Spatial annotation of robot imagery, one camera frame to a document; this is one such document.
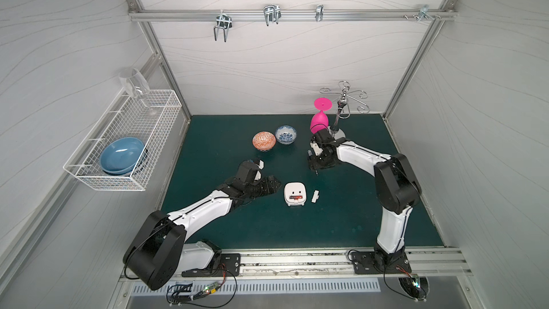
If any white alarm clock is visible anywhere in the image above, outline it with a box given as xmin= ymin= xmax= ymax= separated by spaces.
xmin=284 ymin=183 xmax=307 ymax=207

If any white battery cover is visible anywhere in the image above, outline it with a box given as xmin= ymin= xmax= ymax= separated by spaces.
xmin=312 ymin=190 xmax=320 ymax=203

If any clear handle screwdriver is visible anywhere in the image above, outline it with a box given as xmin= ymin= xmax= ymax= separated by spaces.
xmin=307 ymin=150 xmax=318 ymax=175

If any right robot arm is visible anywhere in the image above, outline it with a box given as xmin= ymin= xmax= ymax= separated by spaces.
xmin=308 ymin=128 xmax=422 ymax=255

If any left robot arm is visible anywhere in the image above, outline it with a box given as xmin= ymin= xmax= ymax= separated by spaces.
xmin=122 ymin=160 xmax=282 ymax=290

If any pink wine glass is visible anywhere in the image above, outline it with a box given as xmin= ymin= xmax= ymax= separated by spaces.
xmin=310 ymin=97 xmax=333 ymax=134

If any red patterned bowl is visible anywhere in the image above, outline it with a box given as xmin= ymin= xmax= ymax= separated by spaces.
xmin=252 ymin=132 xmax=277 ymax=152

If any blue white patterned bowl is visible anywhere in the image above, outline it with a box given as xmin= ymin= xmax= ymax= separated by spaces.
xmin=274 ymin=125 xmax=297 ymax=145

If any chrome glass holder stand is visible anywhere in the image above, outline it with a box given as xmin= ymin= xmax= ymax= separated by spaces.
xmin=319 ymin=80 xmax=370 ymax=140

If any small metal hook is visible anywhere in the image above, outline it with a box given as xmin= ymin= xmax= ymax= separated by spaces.
xmin=315 ymin=4 xmax=324 ymax=22

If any metal hook centre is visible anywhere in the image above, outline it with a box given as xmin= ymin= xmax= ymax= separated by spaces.
xmin=263 ymin=4 xmax=282 ymax=26

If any blue ceramic bowl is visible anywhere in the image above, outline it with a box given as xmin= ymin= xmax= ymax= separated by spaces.
xmin=99 ymin=137 xmax=145 ymax=175

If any clear wine glass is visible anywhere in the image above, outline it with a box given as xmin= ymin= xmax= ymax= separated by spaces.
xmin=119 ymin=68 xmax=158 ymax=117

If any double metal hook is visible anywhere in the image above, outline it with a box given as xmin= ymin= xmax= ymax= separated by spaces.
xmin=213 ymin=13 xmax=232 ymax=42

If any metal hook right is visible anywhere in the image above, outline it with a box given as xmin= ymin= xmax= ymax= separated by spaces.
xmin=403 ymin=5 xmax=442 ymax=22

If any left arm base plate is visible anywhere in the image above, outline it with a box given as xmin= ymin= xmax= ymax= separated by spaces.
xmin=179 ymin=253 xmax=241 ymax=278

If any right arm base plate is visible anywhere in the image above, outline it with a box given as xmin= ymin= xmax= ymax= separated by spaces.
xmin=347 ymin=249 xmax=412 ymax=275

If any left black cable bundle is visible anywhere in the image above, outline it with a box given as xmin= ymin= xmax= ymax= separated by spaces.
xmin=166 ymin=263 xmax=237 ymax=309

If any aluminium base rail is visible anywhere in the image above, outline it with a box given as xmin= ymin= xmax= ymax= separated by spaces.
xmin=119 ymin=246 xmax=473 ymax=282

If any white wire basket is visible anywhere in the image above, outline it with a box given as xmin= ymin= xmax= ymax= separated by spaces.
xmin=63 ymin=90 xmax=181 ymax=191

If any right black cable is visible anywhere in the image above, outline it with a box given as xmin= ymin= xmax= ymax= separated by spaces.
xmin=379 ymin=263 xmax=430 ymax=301

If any aluminium cross rail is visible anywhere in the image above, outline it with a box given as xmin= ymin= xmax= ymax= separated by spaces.
xmin=129 ymin=8 xmax=458 ymax=23

